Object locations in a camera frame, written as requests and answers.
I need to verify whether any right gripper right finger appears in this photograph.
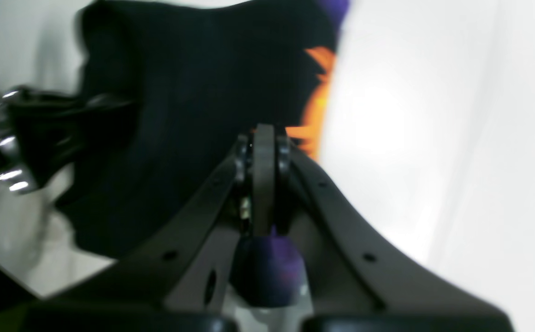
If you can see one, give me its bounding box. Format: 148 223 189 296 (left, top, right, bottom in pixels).
254 124 513 332

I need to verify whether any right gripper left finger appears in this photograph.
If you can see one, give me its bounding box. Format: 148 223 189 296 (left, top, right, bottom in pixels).
20 134 249 332

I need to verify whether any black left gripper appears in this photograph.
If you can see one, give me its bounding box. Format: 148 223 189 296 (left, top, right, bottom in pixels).
0 86 134 194

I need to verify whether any black T-shirt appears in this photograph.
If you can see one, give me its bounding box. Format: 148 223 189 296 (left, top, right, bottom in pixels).
55 0 349 308

